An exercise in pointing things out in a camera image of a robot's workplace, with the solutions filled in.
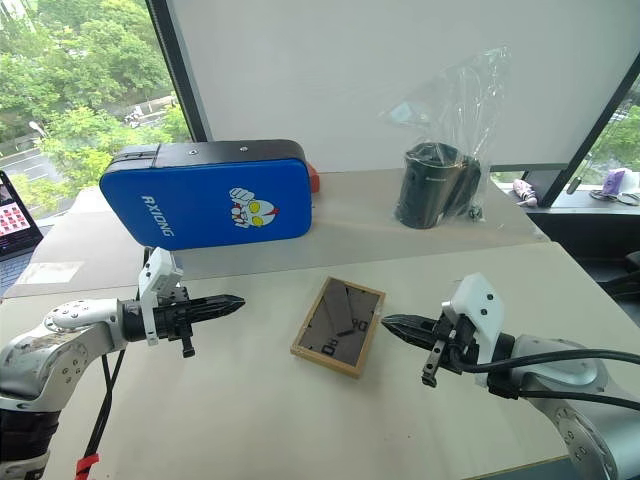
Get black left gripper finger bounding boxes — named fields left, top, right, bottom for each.
left=192, top=303, right=246, bottom=324
left=191, top=294, right=247, bottom=313

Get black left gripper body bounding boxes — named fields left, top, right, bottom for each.
left=151, top=285, right=196, bottom=359

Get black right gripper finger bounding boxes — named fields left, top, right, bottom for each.
left=381, top=321, right=436, bottom=350
left=380, top=313, right=440, bottom=336

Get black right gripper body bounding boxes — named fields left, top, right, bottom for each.
left=421, top=310, right=477, bottom=387

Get laptop with red screen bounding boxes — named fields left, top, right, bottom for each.
left=0, top=169, right=54, bottom=299

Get blue cartoon boxing pad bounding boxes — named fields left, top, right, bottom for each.
left=98, top=139, right=314, bottom=253

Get white paper label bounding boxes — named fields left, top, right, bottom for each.
left=21, top=260, right=85, bottom=287

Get black cylindrical container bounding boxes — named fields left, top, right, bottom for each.
left=393, top=141, right=483, bottom=231

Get black office chair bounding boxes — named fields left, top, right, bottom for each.
left=593, top=248, right=640, bottom=302

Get black cylinder in plastic bag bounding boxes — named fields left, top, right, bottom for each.
left=377, top=45, right=512, bottom=225

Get white board panel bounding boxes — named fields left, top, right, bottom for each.
left=164, top=0, right=640, bottom=174

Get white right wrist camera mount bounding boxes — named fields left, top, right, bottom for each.
left=439, top=272, right=505, bottom=389

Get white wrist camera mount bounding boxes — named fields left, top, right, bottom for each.
left=137, top=246, right=184, bottom=348
left=439, top=272, right=505, bottom=389

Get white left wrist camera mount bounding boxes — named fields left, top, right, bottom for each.
left=137, top=246, right=184, bottom=348

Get wooden framed dark tray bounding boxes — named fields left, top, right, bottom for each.
left=290, top=275, right=387, bottom=380

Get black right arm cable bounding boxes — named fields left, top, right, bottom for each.
left=458, top=348, right=640, bottom=374

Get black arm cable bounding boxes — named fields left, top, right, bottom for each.
left=458, top=348, right=640, bottom=374
left=82, top=347, right=127, bottom=480

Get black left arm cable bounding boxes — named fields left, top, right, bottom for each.
left=82, top=347, right=127, bottom=480

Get red tape strap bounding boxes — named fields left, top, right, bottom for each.
left=74, top=452, right=102, bottom=479

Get black window post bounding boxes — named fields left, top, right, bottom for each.
left=145, top=0, right=212, bottom=144

